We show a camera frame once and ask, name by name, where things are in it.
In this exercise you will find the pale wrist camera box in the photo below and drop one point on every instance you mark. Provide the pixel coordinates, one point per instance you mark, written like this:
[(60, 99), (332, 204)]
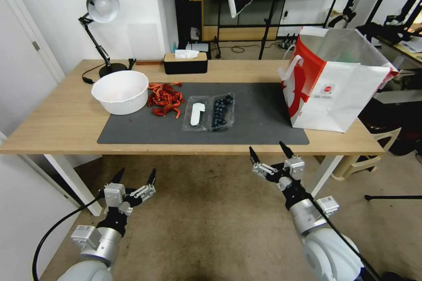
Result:
[(114, 195), (294, 165)]

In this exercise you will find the clear plastic takeout container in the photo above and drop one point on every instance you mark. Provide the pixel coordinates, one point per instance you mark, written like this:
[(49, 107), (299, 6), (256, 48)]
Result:
[(197, 114)]

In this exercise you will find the power strip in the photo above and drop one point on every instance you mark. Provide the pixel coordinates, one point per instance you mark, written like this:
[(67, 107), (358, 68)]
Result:
[(287, 44)]

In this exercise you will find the black and silver desk lamp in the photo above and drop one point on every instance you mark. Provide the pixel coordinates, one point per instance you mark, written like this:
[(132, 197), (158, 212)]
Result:
[(102, 6)]

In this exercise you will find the red and white takeout bag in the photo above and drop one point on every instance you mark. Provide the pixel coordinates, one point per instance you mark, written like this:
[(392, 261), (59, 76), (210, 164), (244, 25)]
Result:
[(336, 96)]

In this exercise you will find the blueberries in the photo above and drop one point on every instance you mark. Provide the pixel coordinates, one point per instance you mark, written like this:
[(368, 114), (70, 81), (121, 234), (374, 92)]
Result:
[(220, 113)]

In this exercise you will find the small blue bottle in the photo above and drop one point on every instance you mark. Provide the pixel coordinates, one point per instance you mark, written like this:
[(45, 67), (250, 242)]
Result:
[(174, 47)]

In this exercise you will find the white table leg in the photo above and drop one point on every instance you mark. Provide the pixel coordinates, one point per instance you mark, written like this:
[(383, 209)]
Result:
[(326, 175), (76, 182)]

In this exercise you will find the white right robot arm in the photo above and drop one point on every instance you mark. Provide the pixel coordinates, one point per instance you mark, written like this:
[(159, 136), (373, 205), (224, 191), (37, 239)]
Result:
[(316, 251)]

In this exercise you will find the white box device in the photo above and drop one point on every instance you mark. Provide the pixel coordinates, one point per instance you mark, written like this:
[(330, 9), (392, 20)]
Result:
[(197, 47)]

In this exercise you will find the black tissue box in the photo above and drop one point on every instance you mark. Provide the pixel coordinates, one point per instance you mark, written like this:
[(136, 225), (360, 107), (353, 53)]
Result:
[(186, 65)]

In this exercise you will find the black stand leg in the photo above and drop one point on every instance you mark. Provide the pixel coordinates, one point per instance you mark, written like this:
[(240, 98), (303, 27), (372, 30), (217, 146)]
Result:
[(392, 197)]

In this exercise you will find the black metal shelf frame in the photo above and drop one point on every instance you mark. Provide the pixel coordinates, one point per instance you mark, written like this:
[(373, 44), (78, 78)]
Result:
[(184, 4)]

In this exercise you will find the red crayfish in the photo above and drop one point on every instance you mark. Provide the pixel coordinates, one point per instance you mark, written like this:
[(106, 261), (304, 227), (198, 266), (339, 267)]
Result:
[(176, 96), (175, 84), (158, 99), (165, 111), (155, 87)]

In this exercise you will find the white plastic bowl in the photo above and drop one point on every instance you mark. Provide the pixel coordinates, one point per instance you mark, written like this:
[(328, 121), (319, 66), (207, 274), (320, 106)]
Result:
[(120, 95)]

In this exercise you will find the white tissue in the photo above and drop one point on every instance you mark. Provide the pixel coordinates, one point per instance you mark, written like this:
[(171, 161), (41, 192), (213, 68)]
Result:
[(186, 53)]

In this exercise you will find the dark grey desk mat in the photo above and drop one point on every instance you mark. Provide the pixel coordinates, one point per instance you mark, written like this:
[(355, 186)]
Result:
[(257, 119)]

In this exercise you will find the silver door hinge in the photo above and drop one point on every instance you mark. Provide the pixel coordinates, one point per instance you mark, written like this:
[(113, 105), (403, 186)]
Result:
[(36, 46)]

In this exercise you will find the brown wooden strip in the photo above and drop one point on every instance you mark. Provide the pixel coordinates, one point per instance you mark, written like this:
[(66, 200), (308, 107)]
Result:
[(150, 62)]

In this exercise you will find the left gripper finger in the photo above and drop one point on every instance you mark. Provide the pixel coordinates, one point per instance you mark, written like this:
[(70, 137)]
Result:
[(118, 177), (148, 190)]

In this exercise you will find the beige plastic chair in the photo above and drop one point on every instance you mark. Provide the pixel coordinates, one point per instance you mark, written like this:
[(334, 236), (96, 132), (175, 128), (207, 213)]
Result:
[(376, 149)]

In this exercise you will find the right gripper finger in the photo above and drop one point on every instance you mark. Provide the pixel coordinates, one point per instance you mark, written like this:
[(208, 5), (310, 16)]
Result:
[(287, 153), (262, 167)]

